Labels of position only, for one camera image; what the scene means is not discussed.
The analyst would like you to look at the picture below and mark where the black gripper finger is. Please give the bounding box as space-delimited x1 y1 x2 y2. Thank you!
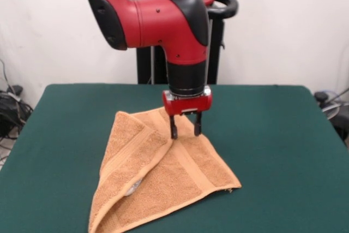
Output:
169 115 179 139
193 111 203 138

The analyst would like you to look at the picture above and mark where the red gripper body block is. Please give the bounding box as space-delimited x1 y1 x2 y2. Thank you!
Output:
162 86 214 116

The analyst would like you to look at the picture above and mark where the orange terry towel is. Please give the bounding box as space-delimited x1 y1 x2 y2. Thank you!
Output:
87 106 242 233

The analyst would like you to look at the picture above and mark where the dark green table cloth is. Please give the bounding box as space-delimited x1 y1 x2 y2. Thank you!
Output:
0 83 349 233

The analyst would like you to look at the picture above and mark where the gray round chair base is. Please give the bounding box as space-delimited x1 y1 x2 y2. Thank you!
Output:
321 102 341 121

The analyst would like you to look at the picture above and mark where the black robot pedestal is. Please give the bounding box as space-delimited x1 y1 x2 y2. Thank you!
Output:
127 0 239 85

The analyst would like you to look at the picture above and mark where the black cable tangle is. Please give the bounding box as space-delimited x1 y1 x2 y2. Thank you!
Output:
0 58 35 163

